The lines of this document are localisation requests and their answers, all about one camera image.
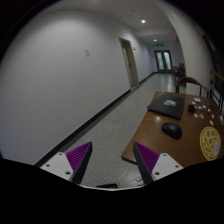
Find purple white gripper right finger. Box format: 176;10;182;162
133;142;182;185

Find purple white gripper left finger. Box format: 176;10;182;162
41;142;93;184

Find black computer mouse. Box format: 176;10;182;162
161;122;182;140

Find yellow round mouse pad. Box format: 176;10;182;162
200;126;221;161

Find black closed laptop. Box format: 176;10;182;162
147;94;185;120

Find small black round object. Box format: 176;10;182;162
188;104;196;113

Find white small card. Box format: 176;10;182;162
194;98;201;102

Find wooden chair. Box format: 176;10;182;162
174;77;210;98

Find glass double exit door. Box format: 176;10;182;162
155;50;172;73

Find beige hallway door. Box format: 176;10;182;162
119;38;139;88

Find green exit sign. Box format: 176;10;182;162
156;43;165;47

